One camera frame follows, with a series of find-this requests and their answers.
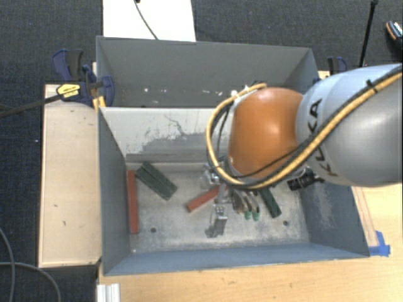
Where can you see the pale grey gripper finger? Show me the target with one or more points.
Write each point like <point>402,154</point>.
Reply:
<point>211,230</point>
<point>222,221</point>

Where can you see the red-brown flat block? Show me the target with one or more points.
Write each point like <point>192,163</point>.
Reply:
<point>133,203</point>
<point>201,200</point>

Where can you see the dark green flat block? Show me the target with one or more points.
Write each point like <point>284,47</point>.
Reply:
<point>272,204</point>
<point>151,184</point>
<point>162,179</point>

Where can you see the grey metal bin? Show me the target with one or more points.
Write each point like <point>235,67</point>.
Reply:
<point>176,74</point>

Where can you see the pale wood board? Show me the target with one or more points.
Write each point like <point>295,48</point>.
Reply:
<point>69,175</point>

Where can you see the black cylinder on white bracket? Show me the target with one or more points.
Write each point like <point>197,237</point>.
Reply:
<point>300,181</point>

